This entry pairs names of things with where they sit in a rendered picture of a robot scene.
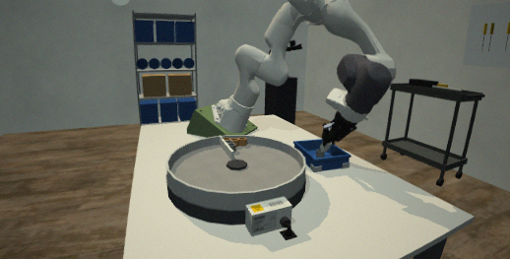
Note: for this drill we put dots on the blue plastic crate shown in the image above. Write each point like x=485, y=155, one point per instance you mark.
x=308, y=149

